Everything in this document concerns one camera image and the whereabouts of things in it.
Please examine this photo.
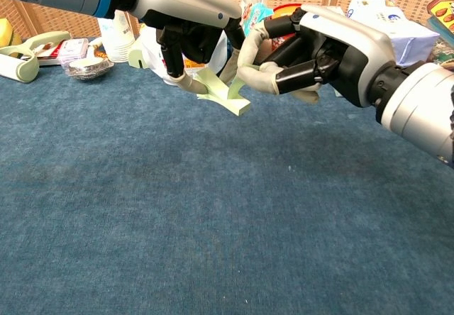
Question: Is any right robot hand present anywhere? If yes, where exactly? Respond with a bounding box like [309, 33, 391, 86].
[236, 4, 397, 109]

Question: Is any green sticky note pad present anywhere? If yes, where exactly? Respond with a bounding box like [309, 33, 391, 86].
[196, 67, 252, 117]

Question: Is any blue white tissue pack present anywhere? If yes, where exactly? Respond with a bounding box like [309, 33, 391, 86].
[346, 0, 441, 68]

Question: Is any white plastic tub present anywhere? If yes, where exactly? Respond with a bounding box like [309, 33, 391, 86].
[140, 23, 228, 85]

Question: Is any red instant noodle cup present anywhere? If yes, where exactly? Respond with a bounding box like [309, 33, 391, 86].
[270, 4, 302, 45]

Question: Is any pale green plastic stand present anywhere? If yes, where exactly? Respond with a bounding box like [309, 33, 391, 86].
[127, 40, 150, 70]

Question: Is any white paper cup stack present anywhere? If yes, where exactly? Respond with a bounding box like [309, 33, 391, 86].
[97, 9, 136, 63]

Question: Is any teal snack bag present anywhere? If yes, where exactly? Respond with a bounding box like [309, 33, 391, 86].
[240, 0, 275, 35]

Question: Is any green tea bottle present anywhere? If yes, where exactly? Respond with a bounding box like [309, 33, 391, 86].
[427, 38, 454, 71]

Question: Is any foil wrapped round cake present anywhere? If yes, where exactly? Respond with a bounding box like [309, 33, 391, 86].
[67, 57, 115, 82]

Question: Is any clear pink plastic box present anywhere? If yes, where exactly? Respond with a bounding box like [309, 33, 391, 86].
[57, 38, 89, 70]

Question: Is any red white small box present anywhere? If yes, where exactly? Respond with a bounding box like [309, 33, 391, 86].
[35, 40, 68, 67]

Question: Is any green white lint roller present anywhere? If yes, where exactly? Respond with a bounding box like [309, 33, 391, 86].
[0, 30, 72, 84]

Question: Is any blue table cloth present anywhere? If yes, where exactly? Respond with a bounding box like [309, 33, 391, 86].
[0, 34, 454, 315]

